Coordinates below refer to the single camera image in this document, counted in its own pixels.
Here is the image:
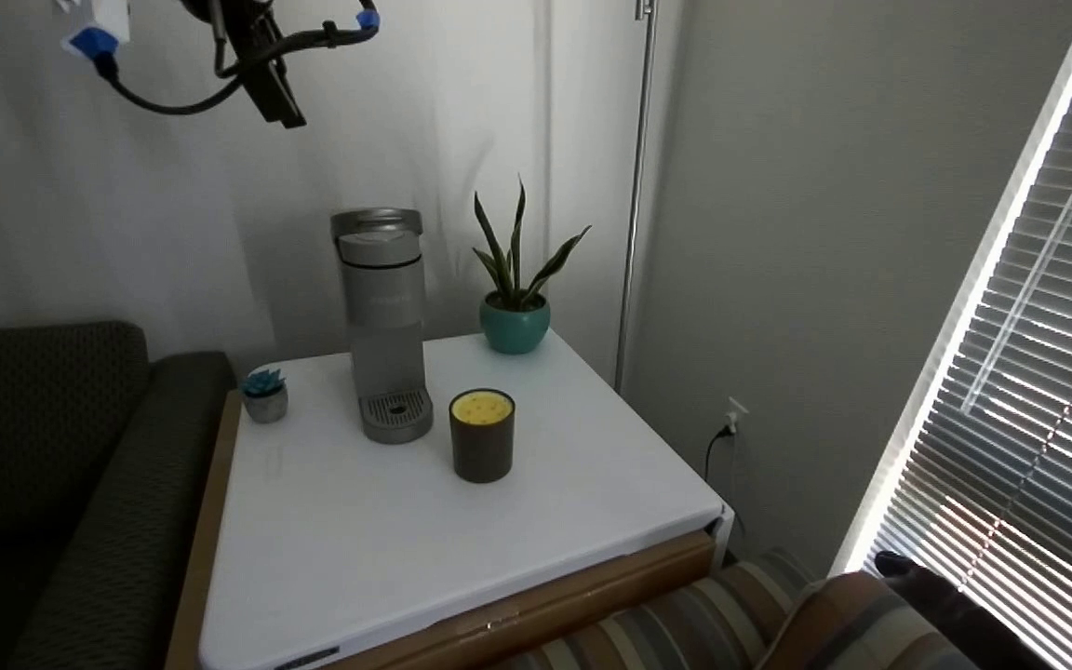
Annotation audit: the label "wooden table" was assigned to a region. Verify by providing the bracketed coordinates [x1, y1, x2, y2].
[160, 388, 719, 670]

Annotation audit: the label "yellow candle in dark jar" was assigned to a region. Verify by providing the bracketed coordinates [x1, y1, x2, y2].
[445, 384, 520, 488]

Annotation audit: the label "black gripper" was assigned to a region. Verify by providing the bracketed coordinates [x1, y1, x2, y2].
[203, 0, 313, 129]

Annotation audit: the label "white plastic board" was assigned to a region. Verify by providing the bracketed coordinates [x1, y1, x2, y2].
[198, 326, 737, 670]

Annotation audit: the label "dark cloth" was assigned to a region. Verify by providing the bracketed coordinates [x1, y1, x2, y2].
[870, 549, 1061, 670]

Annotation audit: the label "striped sofa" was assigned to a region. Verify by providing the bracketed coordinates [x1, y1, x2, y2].
[484, 551, 1061, 670]

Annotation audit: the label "snake plant in teal pot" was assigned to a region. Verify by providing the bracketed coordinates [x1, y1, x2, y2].
[468, 184, 597, 357]

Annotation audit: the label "window blinds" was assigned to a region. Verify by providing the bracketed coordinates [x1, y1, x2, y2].
[837, 0, 1072, 670]

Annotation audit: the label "small blue succulent in pot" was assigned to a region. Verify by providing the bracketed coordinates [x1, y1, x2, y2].
[239, 364, 291, 427]

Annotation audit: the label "wall outlet with plug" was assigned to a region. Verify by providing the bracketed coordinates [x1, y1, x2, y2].
[697, 396, 750, 488]

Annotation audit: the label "grey coffee maker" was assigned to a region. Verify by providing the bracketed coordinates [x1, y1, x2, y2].
[329, 205, 437, 447]

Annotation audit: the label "thin grey pole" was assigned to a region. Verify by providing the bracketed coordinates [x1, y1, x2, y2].
[609, 0, 664, 388]

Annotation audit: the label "dark grey sofa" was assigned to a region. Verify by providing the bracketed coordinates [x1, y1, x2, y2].
[0, 315, 243, 670]

